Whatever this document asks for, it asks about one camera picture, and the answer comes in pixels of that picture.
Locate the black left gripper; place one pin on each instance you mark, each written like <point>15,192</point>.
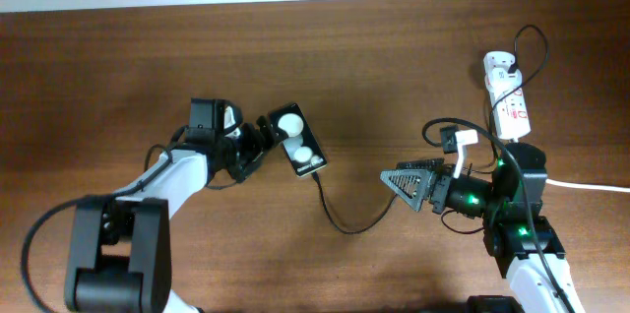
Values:
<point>258,143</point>

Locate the white power strip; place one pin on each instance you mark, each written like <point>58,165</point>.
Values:
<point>509,111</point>

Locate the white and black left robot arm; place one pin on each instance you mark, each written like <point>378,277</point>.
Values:
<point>120,252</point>

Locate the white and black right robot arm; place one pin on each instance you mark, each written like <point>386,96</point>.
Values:
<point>526,248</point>

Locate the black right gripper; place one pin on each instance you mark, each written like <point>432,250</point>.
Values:
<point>440,172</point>

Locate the white usb charger adapter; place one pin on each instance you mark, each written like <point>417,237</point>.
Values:
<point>499,80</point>

